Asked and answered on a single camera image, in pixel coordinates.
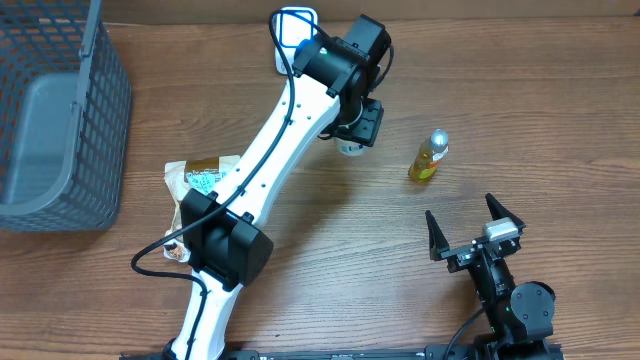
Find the white barcode scanner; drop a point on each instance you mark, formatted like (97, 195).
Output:
(291, 31)

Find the dark grey mesh basket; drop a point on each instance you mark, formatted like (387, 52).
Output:
(66, 104)

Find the yellow liquid bottle silver cap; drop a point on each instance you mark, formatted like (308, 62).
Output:
(429, 156)

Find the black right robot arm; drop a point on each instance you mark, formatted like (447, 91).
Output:
(514, 320)

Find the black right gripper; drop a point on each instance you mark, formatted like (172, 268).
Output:
(459, 257)

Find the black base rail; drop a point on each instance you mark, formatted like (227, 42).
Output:
(380, 355)

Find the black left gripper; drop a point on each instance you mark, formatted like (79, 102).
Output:
(366, 130)

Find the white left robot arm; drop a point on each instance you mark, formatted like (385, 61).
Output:
(326, 96)

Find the green lid white jar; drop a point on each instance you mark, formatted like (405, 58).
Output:
(350, 148)

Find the brown teal snack bag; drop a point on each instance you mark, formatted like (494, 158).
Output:
(201, 175)

